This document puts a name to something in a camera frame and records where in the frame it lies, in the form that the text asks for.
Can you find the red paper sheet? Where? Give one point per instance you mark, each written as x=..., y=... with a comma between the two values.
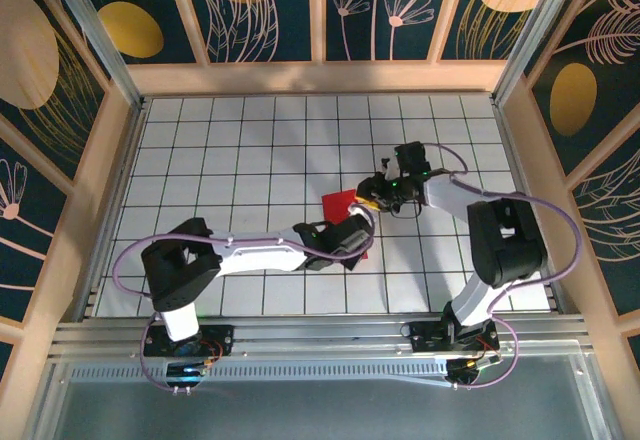
x=337, y=205

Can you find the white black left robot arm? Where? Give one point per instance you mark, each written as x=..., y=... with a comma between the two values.
x=260, y=255

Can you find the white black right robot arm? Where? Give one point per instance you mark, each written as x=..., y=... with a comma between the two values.
x=505, y=245

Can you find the white grid mat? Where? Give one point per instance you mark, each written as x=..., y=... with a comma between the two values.
x=225, y=125

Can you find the grey metal panel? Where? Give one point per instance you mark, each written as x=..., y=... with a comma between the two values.
x=320, y=410

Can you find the small circuit board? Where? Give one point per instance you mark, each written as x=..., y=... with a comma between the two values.
x=470, y=367
x=192, y=371

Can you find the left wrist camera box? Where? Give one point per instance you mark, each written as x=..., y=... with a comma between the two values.
x=359, y=208

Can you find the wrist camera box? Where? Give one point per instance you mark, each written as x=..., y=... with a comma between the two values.
x=384, y=162
x=359, y=208

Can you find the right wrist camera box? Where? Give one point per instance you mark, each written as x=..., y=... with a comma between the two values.
x=384, y=162

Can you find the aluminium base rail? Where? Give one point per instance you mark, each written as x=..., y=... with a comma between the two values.
x=320, y=340

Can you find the aluminium side rail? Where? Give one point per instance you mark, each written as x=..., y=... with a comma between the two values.
x=111, y=210
x=517, y=160

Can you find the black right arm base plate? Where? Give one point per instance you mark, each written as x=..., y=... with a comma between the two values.
x=425, y=337

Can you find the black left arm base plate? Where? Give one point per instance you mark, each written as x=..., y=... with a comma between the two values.
x=220, y=336

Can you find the aluminium corner post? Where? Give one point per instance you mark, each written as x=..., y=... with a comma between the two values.
x=537, y=30
x=93, y=30

